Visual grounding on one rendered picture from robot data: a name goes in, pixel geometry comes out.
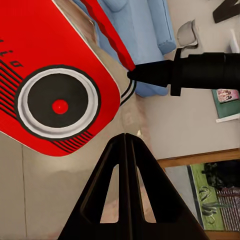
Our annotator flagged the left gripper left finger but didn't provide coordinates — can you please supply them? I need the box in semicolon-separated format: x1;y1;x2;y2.
58;133;133;240

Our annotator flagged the radio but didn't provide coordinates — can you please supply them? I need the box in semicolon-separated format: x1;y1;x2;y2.
0;0;137;157

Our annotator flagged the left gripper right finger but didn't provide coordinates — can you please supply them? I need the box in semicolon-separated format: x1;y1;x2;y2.
125;133;210;240

